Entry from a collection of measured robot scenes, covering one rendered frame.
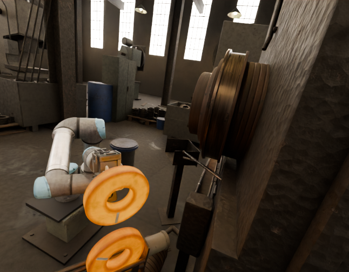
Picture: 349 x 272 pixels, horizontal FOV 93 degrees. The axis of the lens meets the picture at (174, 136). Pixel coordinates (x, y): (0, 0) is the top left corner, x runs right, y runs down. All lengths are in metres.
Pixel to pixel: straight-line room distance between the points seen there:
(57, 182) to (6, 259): 0.98
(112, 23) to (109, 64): 10.08
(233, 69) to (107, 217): 0.56
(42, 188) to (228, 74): 0.72
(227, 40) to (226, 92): 2.90
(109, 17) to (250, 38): 12.05
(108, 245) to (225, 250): 0.29
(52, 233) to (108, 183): 1.24
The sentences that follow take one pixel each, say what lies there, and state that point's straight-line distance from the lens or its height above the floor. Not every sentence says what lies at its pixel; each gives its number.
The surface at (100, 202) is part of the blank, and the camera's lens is 0.44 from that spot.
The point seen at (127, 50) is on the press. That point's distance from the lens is 8.67.
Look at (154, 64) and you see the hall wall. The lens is 12.10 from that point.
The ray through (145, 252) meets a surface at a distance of 0.62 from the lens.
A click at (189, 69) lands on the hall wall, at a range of 11.21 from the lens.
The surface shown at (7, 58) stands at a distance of 6.17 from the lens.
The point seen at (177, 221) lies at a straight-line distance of 1.70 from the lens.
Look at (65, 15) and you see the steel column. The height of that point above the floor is 1.88.
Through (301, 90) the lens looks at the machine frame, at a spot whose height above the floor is 1.21.
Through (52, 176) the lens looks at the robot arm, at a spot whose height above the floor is 0.81.
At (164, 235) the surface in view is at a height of 0.69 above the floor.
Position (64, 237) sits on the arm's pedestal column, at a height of 0.06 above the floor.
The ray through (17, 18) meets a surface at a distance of 5.81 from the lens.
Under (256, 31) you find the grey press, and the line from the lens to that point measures 3.53.
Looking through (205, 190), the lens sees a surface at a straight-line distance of 0.98.
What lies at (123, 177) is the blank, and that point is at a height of 0.97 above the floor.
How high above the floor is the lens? 1.20
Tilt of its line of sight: 18 degrees down
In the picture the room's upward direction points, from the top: 10 degrees clockwise
